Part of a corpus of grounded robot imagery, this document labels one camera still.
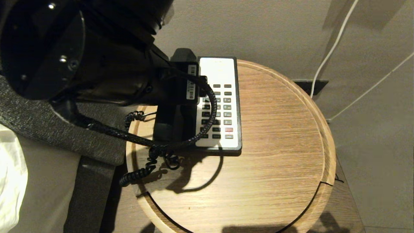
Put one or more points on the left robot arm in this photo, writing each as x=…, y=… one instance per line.
x=42, y=48

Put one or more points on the grey fabric bed frame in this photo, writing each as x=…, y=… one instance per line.
x=48, y=129

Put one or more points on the black phone handset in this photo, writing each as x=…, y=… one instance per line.
x=165, y=126

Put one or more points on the round wooden side table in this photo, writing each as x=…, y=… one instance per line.
x=275, y=145

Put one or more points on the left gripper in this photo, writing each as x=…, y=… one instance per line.
x=176, y=87

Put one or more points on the white bed sheet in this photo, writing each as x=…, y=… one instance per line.
x=9, y=178

